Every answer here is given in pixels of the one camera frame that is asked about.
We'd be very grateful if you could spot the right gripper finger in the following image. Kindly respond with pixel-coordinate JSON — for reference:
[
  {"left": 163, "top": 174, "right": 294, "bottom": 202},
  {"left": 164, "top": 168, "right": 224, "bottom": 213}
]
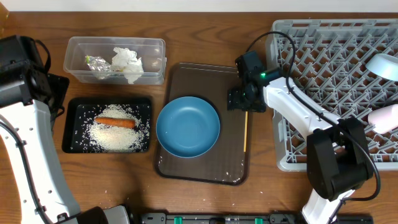
[
  {"left": 246, "top": 100, "right": 267, "bottom": 113},
  {"left": 227, "top": 87, "right": 246, "bottom": 111}
]

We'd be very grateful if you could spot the white pink cup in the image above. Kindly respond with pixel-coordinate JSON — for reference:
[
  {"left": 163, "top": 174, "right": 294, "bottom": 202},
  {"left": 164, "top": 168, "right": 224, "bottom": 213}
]
[{"left": 368, "top": 104, "right": 397, "bottom": 134}]

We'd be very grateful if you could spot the black rectangular tray bin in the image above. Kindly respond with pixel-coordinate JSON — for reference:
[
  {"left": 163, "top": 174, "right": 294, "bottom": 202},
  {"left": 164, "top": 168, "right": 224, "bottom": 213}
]
[{"left": 62, "top": 97, "right": 152, "bottom": 153}]

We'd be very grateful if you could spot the brown serving tray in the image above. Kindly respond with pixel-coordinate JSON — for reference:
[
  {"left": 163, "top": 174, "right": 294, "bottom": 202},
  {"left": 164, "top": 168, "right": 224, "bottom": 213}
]
[{"left": 155, "top": 63, "right": 249, "bottom": 185}]

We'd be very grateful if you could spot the pile of white rice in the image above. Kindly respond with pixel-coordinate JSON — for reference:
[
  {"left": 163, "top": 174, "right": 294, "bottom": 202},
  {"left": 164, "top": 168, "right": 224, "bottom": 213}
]
[{"left": 72, "top": 104, "right": 150, "bottom": 153}]

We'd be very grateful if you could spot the light blue bowl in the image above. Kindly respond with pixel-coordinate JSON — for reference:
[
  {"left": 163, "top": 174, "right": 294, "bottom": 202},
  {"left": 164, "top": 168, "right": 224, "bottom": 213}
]
[{"left": 366, "top": 54, "right": 397, "bottom": 82}]

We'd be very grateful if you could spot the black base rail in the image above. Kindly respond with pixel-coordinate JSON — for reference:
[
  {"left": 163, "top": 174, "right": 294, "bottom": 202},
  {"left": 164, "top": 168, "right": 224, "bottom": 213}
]
[{"left": 138, "top": 212, "right": 374, "bottom": 224}]

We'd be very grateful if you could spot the white tissue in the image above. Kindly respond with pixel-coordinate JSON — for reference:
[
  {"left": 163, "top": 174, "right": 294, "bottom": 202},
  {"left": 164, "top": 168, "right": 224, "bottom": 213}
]
[{"left": 111, "top": 47, "right": 144, "bottom": 84}]

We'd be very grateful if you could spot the grey dishwasher rack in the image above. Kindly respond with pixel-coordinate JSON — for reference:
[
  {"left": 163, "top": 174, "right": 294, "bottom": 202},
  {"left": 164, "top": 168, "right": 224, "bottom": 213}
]
[{"left": 265, "top": 19, "right": 397, "bottom": 170}]

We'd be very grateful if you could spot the clear plastic bin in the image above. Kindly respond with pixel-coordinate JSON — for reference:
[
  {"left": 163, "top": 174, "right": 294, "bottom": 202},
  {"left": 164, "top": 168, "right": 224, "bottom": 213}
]
[{"left": 63, "top": 37, "right": 167, "bottom": 85}]

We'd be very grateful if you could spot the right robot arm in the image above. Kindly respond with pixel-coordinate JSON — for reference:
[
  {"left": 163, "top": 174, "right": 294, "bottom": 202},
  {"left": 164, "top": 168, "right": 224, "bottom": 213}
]
[{"left": 227, "top": 51, "right": 374, "bottom": 223}]

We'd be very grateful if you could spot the wooden chopstick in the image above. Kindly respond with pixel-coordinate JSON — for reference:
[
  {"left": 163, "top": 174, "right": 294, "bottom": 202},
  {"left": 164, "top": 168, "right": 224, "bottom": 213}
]
[{"left": 243, "top": 111, "right": 248, "bottom": 153}]

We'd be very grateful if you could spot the dark blue plate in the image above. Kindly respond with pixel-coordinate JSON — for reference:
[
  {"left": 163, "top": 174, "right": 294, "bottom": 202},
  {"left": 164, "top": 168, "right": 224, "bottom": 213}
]
[{"left": 156, "top": 96, "right": 221, "bottom": 158}]

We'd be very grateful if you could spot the orange carrot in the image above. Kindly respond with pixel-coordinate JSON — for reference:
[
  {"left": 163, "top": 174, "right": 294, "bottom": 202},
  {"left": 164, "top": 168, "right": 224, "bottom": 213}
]
[{"left": 95, "top": 117, "right": 136, "bottom": 129}]

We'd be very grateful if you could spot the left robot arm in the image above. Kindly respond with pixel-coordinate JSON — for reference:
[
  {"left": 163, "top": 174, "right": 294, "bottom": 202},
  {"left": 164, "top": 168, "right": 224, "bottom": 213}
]
[{"left": 1, "top": 35, "right": 130, "bottom": 224}]

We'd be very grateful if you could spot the yellow foil snack wrapper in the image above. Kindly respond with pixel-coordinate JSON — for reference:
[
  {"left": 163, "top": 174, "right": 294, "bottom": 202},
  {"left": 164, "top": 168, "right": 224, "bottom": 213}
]
[{"left": 85, "top": 55, "right": 111, "bottom": 80}]

